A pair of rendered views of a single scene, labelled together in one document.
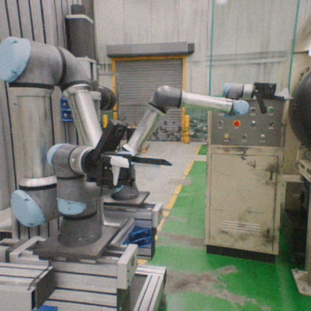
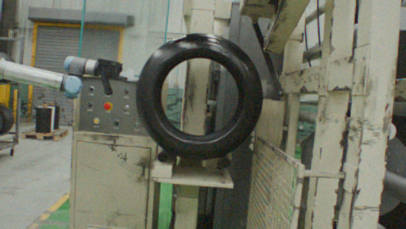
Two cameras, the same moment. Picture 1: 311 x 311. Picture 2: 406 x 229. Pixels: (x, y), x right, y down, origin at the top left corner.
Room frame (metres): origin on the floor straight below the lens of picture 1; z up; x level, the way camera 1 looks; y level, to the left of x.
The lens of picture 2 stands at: (-0.09, -0.57, 1.18)
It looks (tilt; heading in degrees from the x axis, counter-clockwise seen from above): 3 degrees down; 344
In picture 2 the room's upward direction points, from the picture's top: 5 degrees clockwise
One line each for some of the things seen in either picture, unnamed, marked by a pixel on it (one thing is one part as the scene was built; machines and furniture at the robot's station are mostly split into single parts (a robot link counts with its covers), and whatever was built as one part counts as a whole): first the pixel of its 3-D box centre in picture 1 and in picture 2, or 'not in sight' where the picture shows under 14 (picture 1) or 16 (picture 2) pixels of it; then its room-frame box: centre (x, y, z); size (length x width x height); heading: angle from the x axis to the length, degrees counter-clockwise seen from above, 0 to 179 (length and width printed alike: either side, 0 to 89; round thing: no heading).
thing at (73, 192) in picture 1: (76, 191); not in sight; (0.79, 0.24, 0.94); 0.11 x 0.08 x 0.11; 142
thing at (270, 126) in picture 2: not in sight; (265, 125); (1.66, -1.44, 1.05); 0.20 x 0.15 x 0.30; 164
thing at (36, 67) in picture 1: (37, 137); not in sight; (0.86, 0.37, 1.09); 0.15 x 0.12 x 0.55; 142
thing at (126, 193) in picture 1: (124, 187); not in sight; (1.45, 0.19, 0.77); 0.15 x 0.15 x 0.10
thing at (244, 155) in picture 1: (241, 175); (118, 170); (2.29, -0.68, 0.63); 0.56 x 0.41 x 1.27; 74
